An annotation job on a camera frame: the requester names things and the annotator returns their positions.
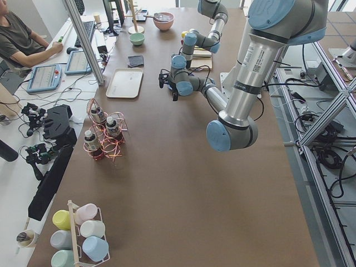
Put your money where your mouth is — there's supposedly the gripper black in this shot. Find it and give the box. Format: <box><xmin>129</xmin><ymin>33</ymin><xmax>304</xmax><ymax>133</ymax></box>
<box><xmin>169</xmin><ymin>81</ymin><xmax>179</xmax><ymax>101</ymax></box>
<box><xmin>185</xmin><ymin>57</ymin><xmax>192</xmax><ymax>69</ymax></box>

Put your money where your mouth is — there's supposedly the tea bottle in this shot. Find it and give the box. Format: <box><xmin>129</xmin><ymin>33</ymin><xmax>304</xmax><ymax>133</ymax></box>
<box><xmin>106</xmin><ymin>116</ymin><xmax>121</xmax><ymax>140</ymax></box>
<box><xmin>90</xmin><ymin>106</ymin><xmax>107</xmax><ymax>125</ymax></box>
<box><xmin>84</xmin><ymin>130</ymin><xmax>104</xmax><ymax>160</ymax></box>

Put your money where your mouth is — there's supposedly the seated person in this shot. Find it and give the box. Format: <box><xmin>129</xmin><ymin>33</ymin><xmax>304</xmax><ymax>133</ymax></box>
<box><xmin>1</xmin><ymin>1</ymin><xmax>63</xmax><ymax>68</ymax></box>

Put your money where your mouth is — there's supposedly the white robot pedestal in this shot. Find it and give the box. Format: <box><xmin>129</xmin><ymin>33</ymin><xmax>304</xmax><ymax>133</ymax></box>
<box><xmin>220</xmin><ymin>18</ymin><xmax>251</xmax><ymax>99</ymax></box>

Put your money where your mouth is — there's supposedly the far teach pendant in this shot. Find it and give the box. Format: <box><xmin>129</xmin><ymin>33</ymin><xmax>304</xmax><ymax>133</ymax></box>
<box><xmin>65</xmin><ymin>51</ymin><xmax>92</xmax><ymax>76</ymax></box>

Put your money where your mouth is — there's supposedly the near teach pendant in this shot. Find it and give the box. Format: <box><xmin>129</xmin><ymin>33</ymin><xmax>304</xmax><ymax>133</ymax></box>
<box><xmin>26</xmin><ymin>64</ymin><xmax>62</xmax><ymax>93</ymax></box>

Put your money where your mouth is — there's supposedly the black keyboard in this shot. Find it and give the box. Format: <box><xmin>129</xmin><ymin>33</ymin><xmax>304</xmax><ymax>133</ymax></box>
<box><xmin>74</xmin><ymin>21</ymin><xmax>96</xmax><ymax>48</ymax></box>

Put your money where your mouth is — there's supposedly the white cup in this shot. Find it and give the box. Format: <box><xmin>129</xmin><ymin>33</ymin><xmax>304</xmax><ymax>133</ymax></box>
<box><xmin>80</xmin><ymin>220</ymin><xmax>106</xmax><ymax>238</ymax></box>

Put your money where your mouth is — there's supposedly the copper wire bottle rack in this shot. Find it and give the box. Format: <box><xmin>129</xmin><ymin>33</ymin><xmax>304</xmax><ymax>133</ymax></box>
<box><xmin>83</xmin><ymin>98</ymin><xmax>128</xmax><ymax>161</ymax></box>

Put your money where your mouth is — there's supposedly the pink cup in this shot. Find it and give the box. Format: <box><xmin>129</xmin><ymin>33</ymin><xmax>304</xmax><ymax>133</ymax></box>
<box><xmin>74</xmin><ymin>203</ymin><xmax>98</xmax><ymax>225</ymax></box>

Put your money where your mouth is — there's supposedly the blue cup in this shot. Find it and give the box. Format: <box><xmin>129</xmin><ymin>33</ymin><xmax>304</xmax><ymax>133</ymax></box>
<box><xmin>82</xmin><ymin>236</ymin><xmax>109</xmax><ymax>262</ymax></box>

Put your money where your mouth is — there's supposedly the tea bottle lower outer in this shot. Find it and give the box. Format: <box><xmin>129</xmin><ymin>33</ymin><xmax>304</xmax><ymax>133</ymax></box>
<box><xmin>90</xmin><ymin>106</ymin><xmax>107</xmax><ymax>125</ymax></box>

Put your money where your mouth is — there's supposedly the tea bottle top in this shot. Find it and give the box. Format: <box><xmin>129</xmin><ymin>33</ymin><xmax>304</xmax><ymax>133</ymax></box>
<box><xmin>106</xmin><ymin>116</ymin><xmax>121</xmax><ymax>140</ymax></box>

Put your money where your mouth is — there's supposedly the teach pendant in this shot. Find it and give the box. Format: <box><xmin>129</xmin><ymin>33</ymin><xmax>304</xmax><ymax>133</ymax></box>
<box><xmin>26</xmin><ymin>64</ymin><xmax>62</xmax><ymax>93</ymax></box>
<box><xmin>65</xmin><ymin>51</ymin><xmax>92</xmax><ymax>76</ymax></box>

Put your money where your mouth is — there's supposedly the steel ice scoop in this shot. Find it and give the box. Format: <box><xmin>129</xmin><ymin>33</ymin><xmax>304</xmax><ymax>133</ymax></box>
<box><xmin>144</xmin><ymin>13</ymin><xmax>171</xmax><ymax>22</ymax></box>

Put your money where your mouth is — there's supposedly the grey folded cloth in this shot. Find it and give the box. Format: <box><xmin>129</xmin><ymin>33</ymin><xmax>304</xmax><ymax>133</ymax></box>
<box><xmin>128</xmin><ymin>55</ymin><xmax>144</xmax><ymax>68</ymax></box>

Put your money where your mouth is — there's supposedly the bamboo cutting board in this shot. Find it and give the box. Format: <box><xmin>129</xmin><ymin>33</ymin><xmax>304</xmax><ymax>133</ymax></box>
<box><xmin>190</xmin><ymin>47</ymin><xmax>212</xmax><ymax>70</ymax></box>

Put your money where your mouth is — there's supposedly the green ceramic bowl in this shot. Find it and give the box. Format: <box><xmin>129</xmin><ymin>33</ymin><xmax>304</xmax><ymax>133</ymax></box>
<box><xmin>129</xmin><ymin>33</ymin><xmax>145</xmax><ymax>46</ymax></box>

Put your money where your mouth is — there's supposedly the pink bowl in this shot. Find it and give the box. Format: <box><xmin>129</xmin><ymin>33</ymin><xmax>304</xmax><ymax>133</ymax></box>
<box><xmin>153</xmin><ymin>12</ymin><xmax>174</xmax><ymax>31</ymax></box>

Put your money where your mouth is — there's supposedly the grey cup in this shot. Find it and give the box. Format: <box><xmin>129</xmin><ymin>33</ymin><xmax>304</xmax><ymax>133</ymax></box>
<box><xmin>50</xmin><ymin>230</ymin><xmax>72</xmax><ymax>250</ymax></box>

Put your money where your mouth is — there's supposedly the aluminium frame post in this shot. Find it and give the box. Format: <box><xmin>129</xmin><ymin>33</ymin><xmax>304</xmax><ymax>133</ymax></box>
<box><xmin>63</xmin><ymin>0</ymin><xmax>105</xmax><ymax>86</ymax></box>

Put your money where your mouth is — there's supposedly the cream rabbit tray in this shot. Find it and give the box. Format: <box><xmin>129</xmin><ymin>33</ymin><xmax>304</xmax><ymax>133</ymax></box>
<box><xmin>106</xmin><ymin>68</ymin><xmax>143</xmax><ymax>98</ymax></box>

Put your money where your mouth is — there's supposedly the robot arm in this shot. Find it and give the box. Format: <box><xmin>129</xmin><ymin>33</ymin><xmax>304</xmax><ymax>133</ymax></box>
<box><xmin>159</xmin><ymin>1</ymin><xmax>328</xmax><ymax>151</ymax></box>
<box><xmin>181</xmin><ymin>0</ymin><xmax>228</xmax><ymax>68</ymax></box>

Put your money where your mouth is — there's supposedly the mint green cup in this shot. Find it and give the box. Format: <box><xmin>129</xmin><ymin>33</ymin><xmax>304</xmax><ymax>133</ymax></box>
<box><xmin>51</xmin><ymin>250</ymin><xmax>75</xmax><ymax>267</ymax></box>

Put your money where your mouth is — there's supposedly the tea bottle lower middle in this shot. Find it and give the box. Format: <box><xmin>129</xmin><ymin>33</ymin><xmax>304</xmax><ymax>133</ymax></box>
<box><xmin>84</xmin><ymin>130</ymin><xmax>104</xmax><ymax>160</ymax></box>

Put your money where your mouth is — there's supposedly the wooden cup rack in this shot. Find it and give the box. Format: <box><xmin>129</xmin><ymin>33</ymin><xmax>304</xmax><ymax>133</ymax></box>
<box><xmin>67</xmin><ymin>200</ymin><xmax>111</xmax><ymax>267</ymax></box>

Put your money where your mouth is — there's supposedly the yellow cup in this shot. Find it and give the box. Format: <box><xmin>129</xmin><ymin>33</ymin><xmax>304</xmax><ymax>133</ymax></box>
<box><xmin>52</xmin><ymin>210</ymin><xmax>71</xmax><ymax>230</ymax></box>

